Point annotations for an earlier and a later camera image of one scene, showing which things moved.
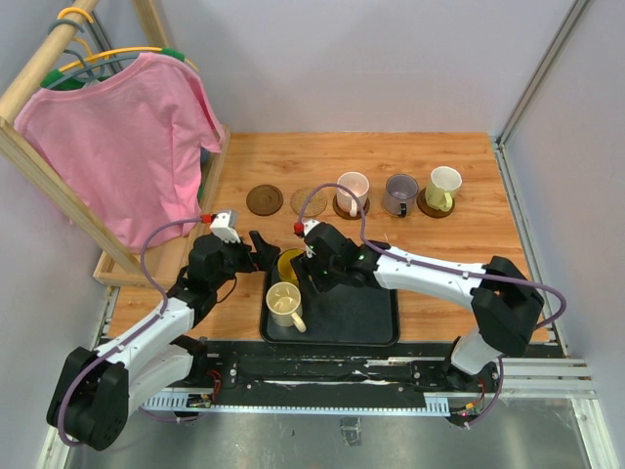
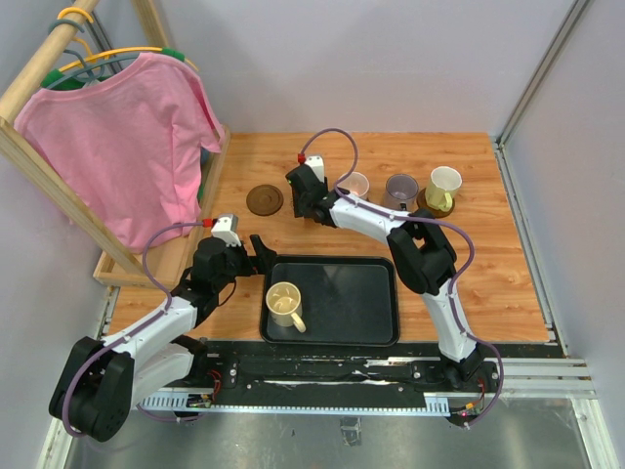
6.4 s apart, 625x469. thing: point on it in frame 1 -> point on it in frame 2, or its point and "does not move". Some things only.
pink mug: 346,200 does not move
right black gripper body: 325,276 -> 300,207
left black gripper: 261,247 does not move
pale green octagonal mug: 441,188 does not move
